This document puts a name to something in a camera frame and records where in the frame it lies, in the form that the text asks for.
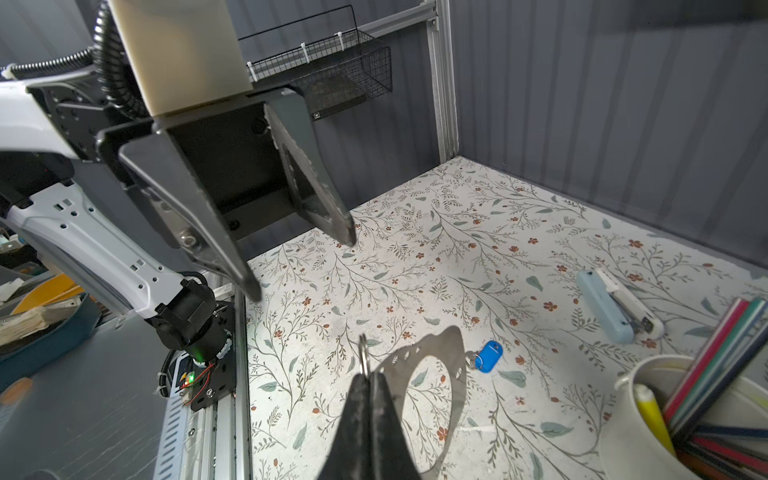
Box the light blue stapler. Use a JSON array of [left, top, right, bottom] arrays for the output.
[[576, 268, 665, 344]]

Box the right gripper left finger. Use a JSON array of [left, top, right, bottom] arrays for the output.
[[318, 374, 372, 480]]

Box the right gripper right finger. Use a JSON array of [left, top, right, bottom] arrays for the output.
[[370, 373, 420, 480]]

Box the yellow highlighter in cup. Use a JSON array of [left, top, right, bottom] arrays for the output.
[[632, 384, 676, 457]]

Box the blue key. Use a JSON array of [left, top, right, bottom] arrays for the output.
[[466, 340, 503, 374]]

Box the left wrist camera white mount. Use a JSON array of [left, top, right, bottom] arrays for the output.
[[108, 0, 252, 117]]

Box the blue bin with clutter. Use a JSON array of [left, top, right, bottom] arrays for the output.
[[1, 274, 103, 390]]

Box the black wire basket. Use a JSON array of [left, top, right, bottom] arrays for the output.
[[238, 4, 393, 121]]

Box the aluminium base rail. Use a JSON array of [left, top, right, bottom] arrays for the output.
[[150, 271, 251, 479]]

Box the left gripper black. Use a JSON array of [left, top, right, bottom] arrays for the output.
[[96, 89, 357, 302]]

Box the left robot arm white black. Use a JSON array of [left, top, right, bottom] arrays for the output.
[[1, 67, 356, 365]]

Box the white pencil cup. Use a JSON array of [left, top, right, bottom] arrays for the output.
[[598, 355, 767, 480]]

